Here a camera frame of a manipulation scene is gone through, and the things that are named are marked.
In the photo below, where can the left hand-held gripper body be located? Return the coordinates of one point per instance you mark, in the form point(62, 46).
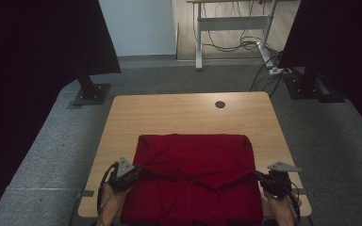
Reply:
point(124, 175)

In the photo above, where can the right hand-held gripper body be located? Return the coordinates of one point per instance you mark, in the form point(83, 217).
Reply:
point(278, 183)

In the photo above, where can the red shirt with white print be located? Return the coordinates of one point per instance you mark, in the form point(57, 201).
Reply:
point(194, 153)

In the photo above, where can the person's right hand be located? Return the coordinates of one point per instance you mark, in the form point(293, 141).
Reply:
point(279, 204)

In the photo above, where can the person's left hand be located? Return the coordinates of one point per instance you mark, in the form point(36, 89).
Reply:
point(114, 196)

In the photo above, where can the round black table grommet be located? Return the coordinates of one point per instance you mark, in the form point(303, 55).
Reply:
point(220, 104)

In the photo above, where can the dark metal stand base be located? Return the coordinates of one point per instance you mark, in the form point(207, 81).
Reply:
point(308, 89)
point(91, 94)

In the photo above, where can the white power strip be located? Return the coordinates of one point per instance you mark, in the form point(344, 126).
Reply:
point(278, 71)

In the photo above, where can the black curtain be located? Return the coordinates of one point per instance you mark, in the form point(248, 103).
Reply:
point(342, 37)
point(28, 78)

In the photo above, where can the white desk frame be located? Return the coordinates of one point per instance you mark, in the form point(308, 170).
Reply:
point(232, 23)

